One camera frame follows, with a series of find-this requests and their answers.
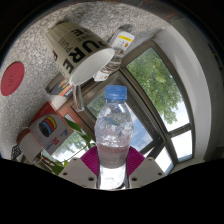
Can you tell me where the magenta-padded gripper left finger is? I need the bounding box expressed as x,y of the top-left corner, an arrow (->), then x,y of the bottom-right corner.
58,145 -> 100,190

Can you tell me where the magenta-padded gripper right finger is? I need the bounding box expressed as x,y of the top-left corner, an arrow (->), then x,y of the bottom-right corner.
127,146 -> 167,190

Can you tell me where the clear blue-capped water bottle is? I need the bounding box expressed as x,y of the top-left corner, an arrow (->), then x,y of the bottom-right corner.
94,84 -> 134,190

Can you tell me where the brown framed window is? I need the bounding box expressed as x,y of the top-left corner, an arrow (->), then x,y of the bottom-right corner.
46,28 -> 198,174

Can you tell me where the dark patterned flat mat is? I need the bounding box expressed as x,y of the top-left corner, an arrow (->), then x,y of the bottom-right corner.
10,144 -> 23,161

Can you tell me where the silver metal window latch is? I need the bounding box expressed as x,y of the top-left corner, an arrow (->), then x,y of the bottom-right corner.
71,83 -> 85,113

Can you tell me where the colourful flat book stack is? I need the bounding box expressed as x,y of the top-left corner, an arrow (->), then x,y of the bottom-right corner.
49,77 -> 73,98

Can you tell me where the flat round red coaster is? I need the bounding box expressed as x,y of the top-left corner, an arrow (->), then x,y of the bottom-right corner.
0,61 -> 25,97

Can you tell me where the cream mug with black print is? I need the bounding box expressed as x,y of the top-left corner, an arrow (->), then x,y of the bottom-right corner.
45,21 -> 116,86

